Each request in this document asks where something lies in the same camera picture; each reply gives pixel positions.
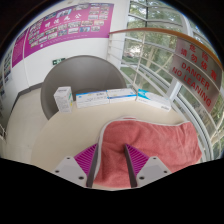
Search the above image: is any red-lettered warning sign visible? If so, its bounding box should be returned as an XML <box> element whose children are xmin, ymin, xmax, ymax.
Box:
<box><xmin>168</xmin><ymin>37</ymin><xmax>224</xmax><ymax>114</ymax></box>

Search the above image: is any white railing with orange handrail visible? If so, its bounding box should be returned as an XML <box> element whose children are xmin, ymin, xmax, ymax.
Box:
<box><xmin>106</xmin><ymin>27</ymin><xmax>224</xmax><ymax>163</ymax></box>

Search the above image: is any flat white blue box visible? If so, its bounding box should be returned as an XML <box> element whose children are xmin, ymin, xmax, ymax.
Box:
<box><xmin>106</xmin><ymin>87</ymin><xmax>138</xmax><ymax>104</ymax></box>
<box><xmin>75</xmin><ymin>90</ymin><xmax>111</xmax><ymax>110</ymax></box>

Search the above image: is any white photo wall panel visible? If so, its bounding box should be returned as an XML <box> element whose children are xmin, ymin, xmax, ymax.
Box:
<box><xmin>2</xmin><ymin>49</ymin><xmax>14</xmax><ymax>85</ymax></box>

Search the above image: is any green exit sign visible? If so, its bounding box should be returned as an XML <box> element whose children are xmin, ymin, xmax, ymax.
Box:
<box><xmin>51</xmin><ymin>57</ymin><xmax>67</xmax><ymax>66</ymax></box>

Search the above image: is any flat white teal box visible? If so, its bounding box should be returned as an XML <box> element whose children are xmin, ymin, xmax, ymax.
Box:
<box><xmin>135</xmin><ymin>88</ymin><xmax>172</xmax><ymax>112</ymax></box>

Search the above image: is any large magenta wall poster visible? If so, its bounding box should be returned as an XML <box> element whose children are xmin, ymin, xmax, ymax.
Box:
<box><xmin>23</xmin><ymin>2</ymin><xmax>115</xmax><ymax>59</ymax></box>

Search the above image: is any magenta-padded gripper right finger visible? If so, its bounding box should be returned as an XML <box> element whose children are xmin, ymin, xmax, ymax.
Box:
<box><xmin>124</xmin><ymin>143</ymin><xmax>173</xmax><ymax>189</ymax></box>

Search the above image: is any narrow magenta wall poster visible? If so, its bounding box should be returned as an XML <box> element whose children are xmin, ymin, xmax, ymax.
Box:
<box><xmin>11</xmin><ymin>29</ymin><xmax>30</xmax><ymax>69</ymax></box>

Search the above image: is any upright white carton box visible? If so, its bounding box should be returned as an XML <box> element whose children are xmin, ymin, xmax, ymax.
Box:
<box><xmin>53</xmin><ymin>86</ymin><xmax>75</xmax><ymax>114</ymax></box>

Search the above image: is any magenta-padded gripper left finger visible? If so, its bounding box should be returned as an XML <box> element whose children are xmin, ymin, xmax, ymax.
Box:
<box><xmin>52</xmin><ymin>142</ymin><xmax>100</xmax><ymax>189</ymax></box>

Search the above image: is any pink towel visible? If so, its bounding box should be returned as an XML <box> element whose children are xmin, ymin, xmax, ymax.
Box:
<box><xmin>93</xmin><ymin>116</ymin><xmax>204</xmax><ymax>190</ymax></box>

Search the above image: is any grey round-backed chair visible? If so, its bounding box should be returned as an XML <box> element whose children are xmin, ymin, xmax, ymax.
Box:
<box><xmin>40</xmin><ymin>55</ymin><xmax>128</xmax><ymax>121</ymax></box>

